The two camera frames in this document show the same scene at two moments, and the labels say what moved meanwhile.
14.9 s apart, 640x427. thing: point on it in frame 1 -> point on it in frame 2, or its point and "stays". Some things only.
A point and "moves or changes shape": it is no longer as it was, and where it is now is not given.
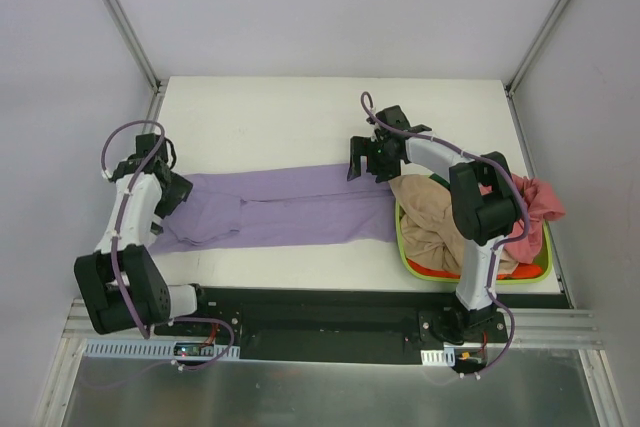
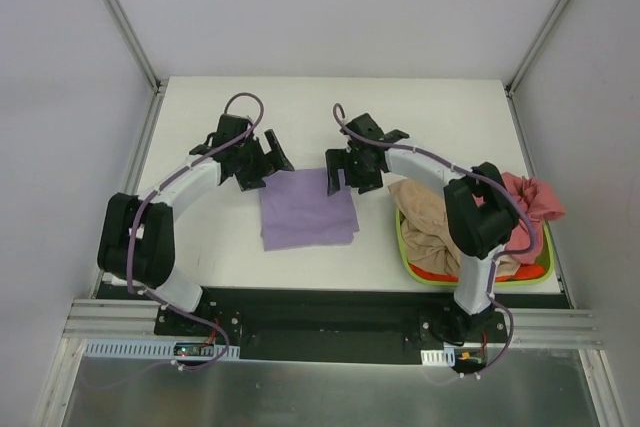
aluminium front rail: x=534 y=327 stays
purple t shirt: x=285 y=200 moves or changes shape
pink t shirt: x=544 y=202 stays
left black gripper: x=179 y=188 -> x=261 y=163
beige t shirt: x=430 y=231 stays
